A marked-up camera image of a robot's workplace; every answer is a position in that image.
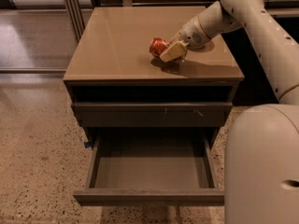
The closed grey top drawer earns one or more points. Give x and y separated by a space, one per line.
151 114

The red coke can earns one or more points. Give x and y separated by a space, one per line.
158 46

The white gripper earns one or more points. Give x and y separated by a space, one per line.
192 34

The blue tape piece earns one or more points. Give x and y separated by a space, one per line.
87 144

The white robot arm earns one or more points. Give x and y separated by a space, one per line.
261 164

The open grey middle drawer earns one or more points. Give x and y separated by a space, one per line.
134 171

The grey drawer cabinet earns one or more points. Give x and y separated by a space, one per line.
112 63

